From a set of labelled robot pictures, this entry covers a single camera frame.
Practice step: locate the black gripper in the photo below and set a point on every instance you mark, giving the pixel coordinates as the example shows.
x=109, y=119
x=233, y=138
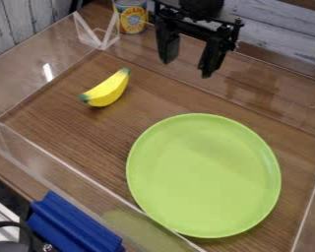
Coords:
x=198, y=18

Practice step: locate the yellow toy banana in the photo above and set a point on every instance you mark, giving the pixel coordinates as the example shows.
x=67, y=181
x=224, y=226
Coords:
x=109, y=91

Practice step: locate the green round plate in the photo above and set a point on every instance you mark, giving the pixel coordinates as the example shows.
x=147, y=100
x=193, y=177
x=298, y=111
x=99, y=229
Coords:
x=204, y=175

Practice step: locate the yellow labelled can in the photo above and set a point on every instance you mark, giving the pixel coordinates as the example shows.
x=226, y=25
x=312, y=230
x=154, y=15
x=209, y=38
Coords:
x=133, y=15

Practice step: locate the clear acrylic enclosure wall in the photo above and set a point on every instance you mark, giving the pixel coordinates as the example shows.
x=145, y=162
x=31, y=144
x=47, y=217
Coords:
x=64, y=146

